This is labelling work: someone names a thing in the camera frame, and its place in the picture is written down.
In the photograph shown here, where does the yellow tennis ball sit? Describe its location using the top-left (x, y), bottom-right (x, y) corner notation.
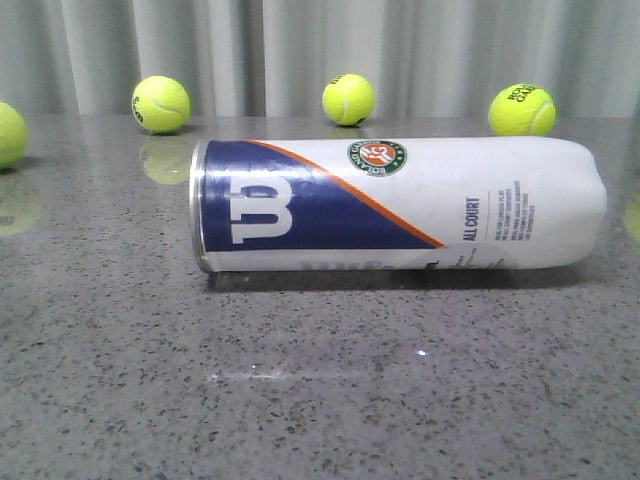
top-left (322, 74), bottom-right (375, 126)
top-left (0, 102), bottom-right (29, 170)
top-left (131, 75), bottom-right (191, 134)
top-left (488, 83), bottom-right (557, 136)

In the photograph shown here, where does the grey pleated curtain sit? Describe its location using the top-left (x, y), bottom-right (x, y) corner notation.
top-left (1, 1), bottom-right (639, 118)

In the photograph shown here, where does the yellow tennis ball far left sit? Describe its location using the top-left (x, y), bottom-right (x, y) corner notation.
top-left (0, 102), bottom-right (29, 170)

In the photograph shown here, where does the yellow tennis ball centre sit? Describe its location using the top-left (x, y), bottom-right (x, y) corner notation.
top-left (322, 74), bottom-right (375, 126)

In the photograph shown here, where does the white blue tennis ball can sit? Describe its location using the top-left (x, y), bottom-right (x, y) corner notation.
top-left (189, 137), bottom-right (607, 272)

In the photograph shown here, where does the yellow tennis ball right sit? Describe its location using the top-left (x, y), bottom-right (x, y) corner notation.
top-left (488, 83), bottom-right (557, 136)

